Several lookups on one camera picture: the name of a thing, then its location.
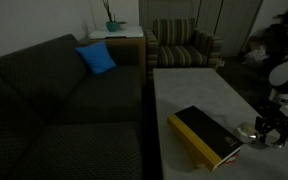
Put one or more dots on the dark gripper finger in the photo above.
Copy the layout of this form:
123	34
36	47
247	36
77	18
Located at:
281	138
261	133

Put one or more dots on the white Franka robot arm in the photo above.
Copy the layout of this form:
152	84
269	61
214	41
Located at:
287	75

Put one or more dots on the pale closet doors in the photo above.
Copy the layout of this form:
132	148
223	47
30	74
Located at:
234	23

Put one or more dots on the round silver metal container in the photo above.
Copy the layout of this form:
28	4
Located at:
247	130

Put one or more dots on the blue cushion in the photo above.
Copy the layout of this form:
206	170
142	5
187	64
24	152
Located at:
96	57

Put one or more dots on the wooden side table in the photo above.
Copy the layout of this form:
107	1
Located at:
130	46

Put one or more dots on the dark clutter pile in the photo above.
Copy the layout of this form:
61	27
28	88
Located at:
284	33

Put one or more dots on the white plastic bag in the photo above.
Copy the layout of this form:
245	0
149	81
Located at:
256	55

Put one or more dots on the white flat board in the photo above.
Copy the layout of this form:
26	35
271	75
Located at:
124	32

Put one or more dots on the green potted plant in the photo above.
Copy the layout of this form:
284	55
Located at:
109	11

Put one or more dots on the black book with yellow spine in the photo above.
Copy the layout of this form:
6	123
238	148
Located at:
207	130

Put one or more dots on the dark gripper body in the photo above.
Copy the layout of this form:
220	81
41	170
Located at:
279	122

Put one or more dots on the dark grey sofa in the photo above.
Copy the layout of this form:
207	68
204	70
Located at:
84	100

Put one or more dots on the small white pot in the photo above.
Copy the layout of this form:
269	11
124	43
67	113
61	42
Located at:
123	26

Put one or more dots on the teal plant pot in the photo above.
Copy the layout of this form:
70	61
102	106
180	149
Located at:
112	26

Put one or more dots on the striped armchair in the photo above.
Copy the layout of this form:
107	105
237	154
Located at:
179	55

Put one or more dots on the vertical window blinds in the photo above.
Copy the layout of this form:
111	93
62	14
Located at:
167	9

